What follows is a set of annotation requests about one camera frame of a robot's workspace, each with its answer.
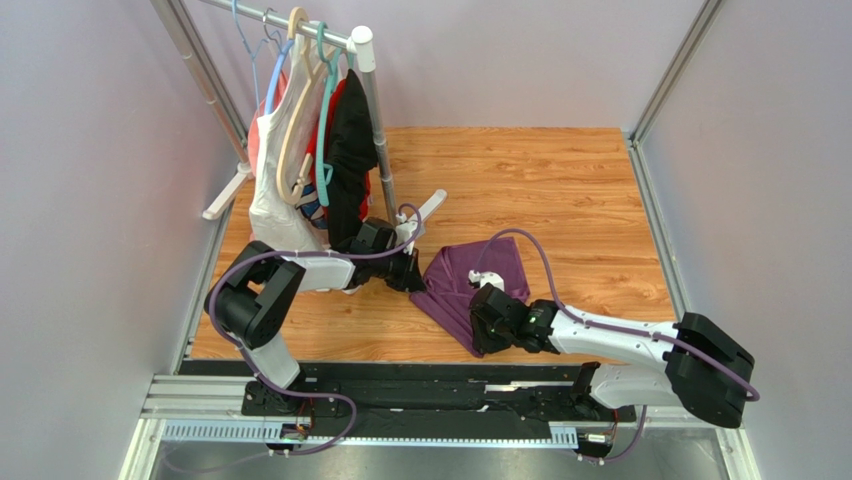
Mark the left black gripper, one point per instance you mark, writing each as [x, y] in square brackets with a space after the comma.
[409, 279]

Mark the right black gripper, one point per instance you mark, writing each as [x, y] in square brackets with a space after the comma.
[485, 320]

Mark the purple cloth napkin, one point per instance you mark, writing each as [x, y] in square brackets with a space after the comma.
[448, 293]

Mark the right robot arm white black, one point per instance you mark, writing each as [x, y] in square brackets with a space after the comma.
[691, 363]

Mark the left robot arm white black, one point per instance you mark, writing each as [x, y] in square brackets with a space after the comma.
[249, 303]

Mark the teal plastic hanger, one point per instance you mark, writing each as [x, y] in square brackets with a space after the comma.
[324, 171]

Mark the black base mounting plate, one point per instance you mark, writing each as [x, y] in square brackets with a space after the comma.
[515, 401]

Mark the black garment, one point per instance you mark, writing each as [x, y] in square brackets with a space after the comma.
[351, 153]

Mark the red garment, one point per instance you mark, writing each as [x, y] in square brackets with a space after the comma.
[316, 146]

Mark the white tank top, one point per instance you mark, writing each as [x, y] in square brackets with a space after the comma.
[276, 147]

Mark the pink garment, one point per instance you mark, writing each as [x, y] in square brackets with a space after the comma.
[260, 210]

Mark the white grey clothes rack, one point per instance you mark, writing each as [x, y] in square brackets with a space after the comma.
[358, 47]

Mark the blue plastic hanger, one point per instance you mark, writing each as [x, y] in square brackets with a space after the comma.
[277, 80]

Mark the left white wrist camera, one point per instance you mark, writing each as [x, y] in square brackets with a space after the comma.
[409, 229]

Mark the slotted cable duct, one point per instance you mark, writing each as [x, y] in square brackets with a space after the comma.
[276, 433]

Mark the aluminium frame rail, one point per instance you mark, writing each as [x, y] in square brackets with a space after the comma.
[221, 398]

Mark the light blue wire hanger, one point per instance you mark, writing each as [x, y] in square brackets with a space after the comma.
[253, 51]

